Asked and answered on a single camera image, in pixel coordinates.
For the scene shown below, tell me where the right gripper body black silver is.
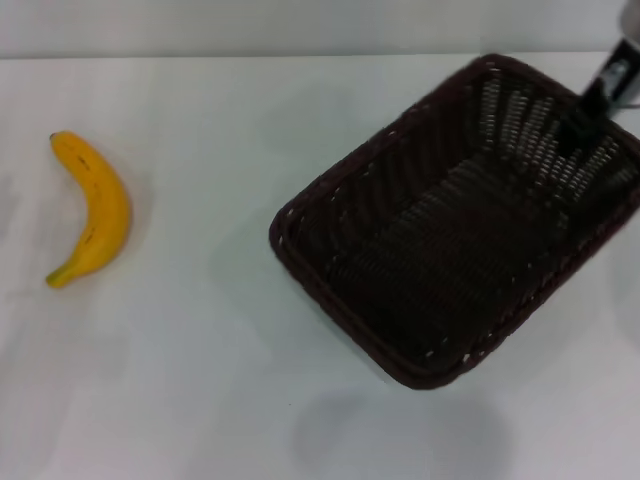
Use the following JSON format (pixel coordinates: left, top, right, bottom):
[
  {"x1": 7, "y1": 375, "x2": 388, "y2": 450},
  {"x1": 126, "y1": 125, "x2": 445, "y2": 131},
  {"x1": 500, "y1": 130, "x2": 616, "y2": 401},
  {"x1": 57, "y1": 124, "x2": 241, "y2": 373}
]
[{"x1": 578, "y1": 33, "x2": 640, "y2": 120}]

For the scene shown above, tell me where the yellow banana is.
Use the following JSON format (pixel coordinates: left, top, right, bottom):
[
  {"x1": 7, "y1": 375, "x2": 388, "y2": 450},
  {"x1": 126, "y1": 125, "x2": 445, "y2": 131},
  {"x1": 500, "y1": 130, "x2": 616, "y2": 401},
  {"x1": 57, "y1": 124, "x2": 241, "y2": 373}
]
[{"x1": 45, "y1": 130, "x2": 133, "y2": 290}]

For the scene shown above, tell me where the dark brown woven basket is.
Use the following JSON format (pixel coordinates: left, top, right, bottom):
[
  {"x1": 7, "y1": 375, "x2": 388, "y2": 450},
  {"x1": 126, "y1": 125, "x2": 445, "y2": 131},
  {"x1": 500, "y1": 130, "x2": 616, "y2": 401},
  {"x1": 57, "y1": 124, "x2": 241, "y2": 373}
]
[{"x1": 268, "y1": 52, "x2": 640, "y2": 392}]

